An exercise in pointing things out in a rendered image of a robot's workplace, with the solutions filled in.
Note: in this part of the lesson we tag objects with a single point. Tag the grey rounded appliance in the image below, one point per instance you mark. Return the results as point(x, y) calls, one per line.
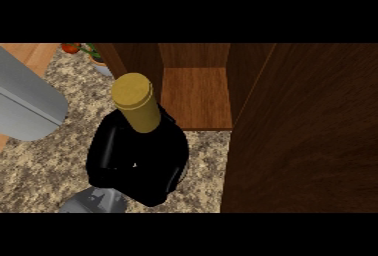
point(27, 106)

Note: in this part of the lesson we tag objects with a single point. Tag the brown wooden cabinet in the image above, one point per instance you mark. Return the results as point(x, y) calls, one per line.
point(195, 96)

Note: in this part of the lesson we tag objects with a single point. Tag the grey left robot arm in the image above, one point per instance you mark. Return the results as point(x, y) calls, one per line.
point(96, 202)

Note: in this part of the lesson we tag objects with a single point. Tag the dark wine bottle yellow cap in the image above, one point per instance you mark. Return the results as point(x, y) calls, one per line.
point(134, 100)

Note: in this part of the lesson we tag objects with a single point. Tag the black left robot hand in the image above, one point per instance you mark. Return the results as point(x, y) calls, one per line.
point(140, 166)

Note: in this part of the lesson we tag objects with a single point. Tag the potted plant with red flower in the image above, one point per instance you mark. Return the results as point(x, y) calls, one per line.
point(98, 61)

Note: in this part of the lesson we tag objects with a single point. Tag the dark brown cabinet door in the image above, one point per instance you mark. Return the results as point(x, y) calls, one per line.
point(304, 133)

